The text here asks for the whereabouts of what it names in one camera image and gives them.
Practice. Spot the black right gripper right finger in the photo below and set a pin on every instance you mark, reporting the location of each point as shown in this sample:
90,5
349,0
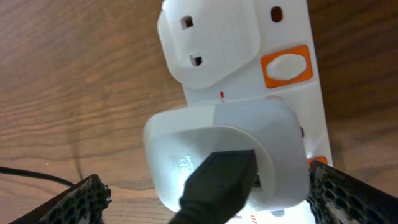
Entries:
336,197

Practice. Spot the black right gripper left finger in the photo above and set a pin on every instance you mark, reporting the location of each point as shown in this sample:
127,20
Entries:
82,203

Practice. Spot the white power strip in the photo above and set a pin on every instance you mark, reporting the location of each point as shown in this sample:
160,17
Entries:
250,79

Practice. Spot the white USB wall charger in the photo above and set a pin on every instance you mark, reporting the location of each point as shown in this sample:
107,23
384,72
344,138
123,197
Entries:
224,155

